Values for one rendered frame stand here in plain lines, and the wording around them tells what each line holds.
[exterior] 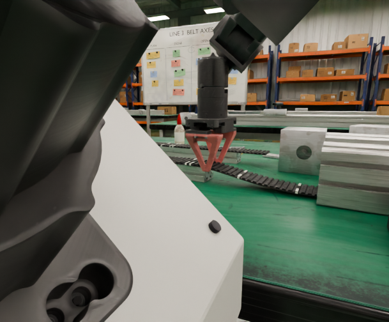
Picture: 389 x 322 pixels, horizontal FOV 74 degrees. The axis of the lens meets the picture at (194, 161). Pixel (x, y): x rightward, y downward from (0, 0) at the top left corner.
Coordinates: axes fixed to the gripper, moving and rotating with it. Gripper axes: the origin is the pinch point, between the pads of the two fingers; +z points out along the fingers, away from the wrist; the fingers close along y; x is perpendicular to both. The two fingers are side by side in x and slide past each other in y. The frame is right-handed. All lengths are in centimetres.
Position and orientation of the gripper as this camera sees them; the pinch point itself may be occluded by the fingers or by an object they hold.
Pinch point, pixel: (211, 164)
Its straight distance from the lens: 51.6
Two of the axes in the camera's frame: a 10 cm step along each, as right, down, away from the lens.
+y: 4.7, -1.8, 8.6
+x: -8.8, -1.0, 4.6
